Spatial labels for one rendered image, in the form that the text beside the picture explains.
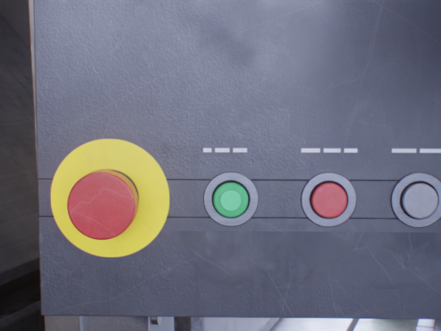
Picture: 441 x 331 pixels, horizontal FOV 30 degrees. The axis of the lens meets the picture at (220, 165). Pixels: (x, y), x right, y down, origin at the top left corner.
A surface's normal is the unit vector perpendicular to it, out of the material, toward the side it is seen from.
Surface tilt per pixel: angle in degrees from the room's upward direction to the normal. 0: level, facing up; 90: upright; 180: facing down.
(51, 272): 89
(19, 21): 90
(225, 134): 89
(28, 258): 45
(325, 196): 89
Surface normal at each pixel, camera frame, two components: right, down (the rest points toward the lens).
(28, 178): 0.70, -0.66
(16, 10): -0.30, 0.10
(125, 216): -0.04, 0.11
